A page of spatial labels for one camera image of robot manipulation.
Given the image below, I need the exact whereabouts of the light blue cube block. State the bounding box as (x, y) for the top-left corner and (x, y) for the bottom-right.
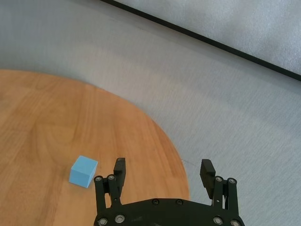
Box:
(69, 155), (98, 189)

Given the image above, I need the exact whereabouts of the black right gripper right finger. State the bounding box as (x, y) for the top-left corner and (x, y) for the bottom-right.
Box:
(199, 159), (240, 215)

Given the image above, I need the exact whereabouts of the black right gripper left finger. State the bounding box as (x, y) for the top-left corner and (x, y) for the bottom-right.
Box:
(93, 157), (127, 212)

